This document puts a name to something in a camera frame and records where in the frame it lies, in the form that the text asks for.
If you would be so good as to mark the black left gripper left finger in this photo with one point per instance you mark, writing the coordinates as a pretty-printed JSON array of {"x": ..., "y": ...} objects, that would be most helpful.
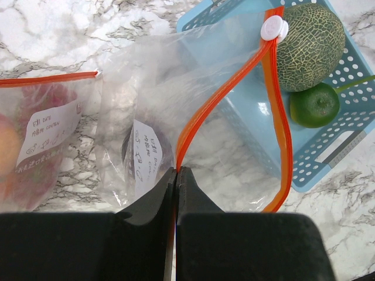
[{"x": 135, "y": 243}]

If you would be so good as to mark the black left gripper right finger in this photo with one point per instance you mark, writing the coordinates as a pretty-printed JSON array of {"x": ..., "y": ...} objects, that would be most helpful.
[{"x": 215, "y": 245}]

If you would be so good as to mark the dark red apple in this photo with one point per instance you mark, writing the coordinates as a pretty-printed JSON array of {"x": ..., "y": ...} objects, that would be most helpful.
[{"x": 146, "y": 156}]

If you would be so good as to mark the clear zip bag orange zipper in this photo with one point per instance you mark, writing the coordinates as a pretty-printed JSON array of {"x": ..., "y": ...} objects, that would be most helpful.
[{"x": 45, "y": 138}]

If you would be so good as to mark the red grape bunch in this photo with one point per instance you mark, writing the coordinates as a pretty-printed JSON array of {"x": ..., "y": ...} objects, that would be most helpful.
[{"x": 44, "y": 96}]

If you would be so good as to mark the yellow green citrus fruit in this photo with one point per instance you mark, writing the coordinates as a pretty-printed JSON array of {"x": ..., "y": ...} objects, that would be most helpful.
[{"x": 319, "y": 105}]

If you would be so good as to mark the green netted melon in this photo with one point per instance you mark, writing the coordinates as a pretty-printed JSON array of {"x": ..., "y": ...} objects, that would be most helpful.
[{"x": 312, "y": 48}]

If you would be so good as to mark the light blue plastic basket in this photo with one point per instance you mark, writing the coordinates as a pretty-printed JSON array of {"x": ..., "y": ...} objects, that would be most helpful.
[{"x": 316, "y": 151}]

